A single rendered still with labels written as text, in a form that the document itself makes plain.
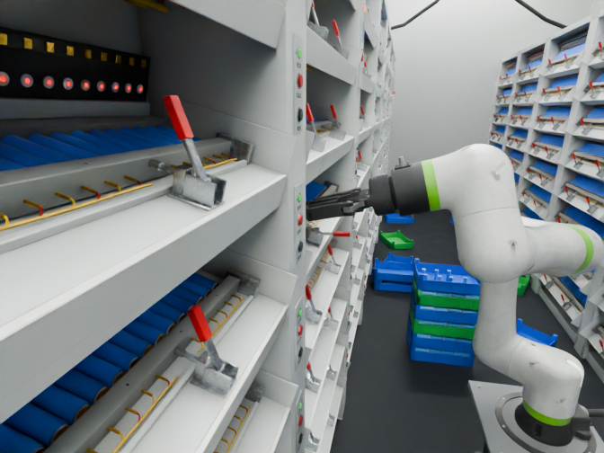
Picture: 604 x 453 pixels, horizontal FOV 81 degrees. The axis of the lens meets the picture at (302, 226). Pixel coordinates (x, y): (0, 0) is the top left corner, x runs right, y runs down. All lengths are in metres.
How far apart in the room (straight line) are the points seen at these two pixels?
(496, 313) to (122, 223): 1.09
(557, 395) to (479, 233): 0.74
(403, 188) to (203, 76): 0.36
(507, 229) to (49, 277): 0.58
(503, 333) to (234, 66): 1.06
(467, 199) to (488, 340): 0.71
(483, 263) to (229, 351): 0.40
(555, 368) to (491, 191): 0.72
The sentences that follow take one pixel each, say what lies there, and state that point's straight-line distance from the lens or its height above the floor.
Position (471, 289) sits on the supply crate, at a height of 0.42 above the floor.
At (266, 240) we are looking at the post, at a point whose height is 1.04.
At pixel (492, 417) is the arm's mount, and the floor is 0.30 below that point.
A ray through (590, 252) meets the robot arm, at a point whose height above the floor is 0.93.
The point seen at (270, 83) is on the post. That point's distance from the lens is 0.48.
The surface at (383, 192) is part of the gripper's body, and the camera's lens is 0.65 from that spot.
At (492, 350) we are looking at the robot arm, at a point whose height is 0.52.
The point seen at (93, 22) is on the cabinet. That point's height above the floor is 1.31.
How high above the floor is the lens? 1.22
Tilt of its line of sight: 18 degrees down
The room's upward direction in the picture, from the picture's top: straight up
